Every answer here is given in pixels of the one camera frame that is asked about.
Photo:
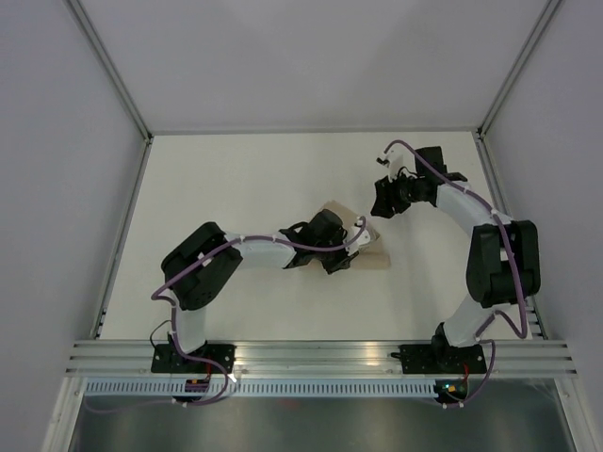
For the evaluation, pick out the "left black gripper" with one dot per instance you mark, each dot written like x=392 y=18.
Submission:
x=342 y=263

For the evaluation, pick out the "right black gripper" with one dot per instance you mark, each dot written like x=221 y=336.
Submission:
x=385 y=198

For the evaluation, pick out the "beige cloth napkin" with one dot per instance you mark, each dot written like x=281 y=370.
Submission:
x=373 y=255

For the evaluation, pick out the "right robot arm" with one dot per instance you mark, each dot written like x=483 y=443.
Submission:
x=503 y=262

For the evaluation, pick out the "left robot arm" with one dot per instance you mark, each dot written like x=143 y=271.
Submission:
x=199 y=268

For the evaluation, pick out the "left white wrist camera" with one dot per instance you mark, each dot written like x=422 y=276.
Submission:
x=358 y=236

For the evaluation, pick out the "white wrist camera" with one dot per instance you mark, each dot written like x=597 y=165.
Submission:
x=393 y=161
x=358 y=236

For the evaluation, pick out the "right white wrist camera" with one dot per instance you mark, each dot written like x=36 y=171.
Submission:
x=393 y=161

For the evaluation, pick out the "white slotted cable duct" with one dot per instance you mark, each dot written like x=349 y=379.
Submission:
x=265 y=387

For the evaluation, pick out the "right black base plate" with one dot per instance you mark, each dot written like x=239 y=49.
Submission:
x=422 y=358

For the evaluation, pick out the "aluminium mounting rail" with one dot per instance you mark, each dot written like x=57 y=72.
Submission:
x=532 y=359

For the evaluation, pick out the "right aluminium frame post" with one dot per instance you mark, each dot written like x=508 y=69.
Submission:
x=542 y=23

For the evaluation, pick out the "aluminium frame post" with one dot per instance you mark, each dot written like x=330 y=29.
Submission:
x=542 y=23
x=97 y=46

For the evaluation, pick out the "left aluminium frame post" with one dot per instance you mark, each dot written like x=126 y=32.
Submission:
x=97 y=46

